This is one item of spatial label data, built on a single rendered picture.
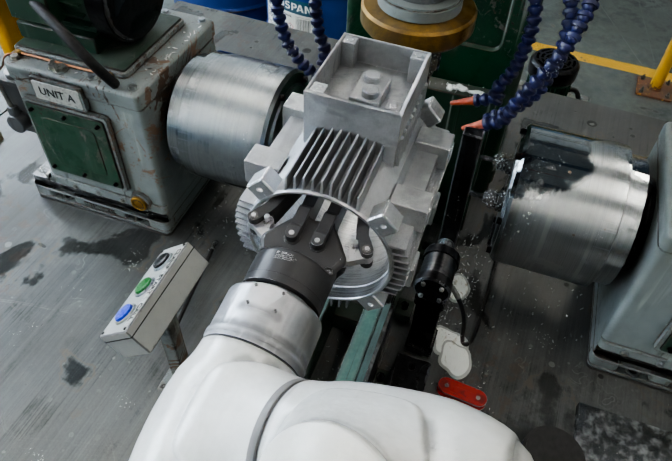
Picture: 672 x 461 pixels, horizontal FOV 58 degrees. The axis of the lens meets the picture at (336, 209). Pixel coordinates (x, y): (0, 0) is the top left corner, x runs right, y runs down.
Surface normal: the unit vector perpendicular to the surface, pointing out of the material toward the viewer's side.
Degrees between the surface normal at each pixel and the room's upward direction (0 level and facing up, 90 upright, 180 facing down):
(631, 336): 90
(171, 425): 23
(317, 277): 50
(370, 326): 0
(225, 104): 36
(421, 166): 1
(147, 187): 90
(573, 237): 69
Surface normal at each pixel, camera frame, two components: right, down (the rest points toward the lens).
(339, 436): -0.30, -0.64
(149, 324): 0.74, -0.23
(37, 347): 0.03, -0.69
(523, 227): -0.31, 0.39
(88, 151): -0.34, 0.68
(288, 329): 0.55, -0.33
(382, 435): 0.22, -0.85
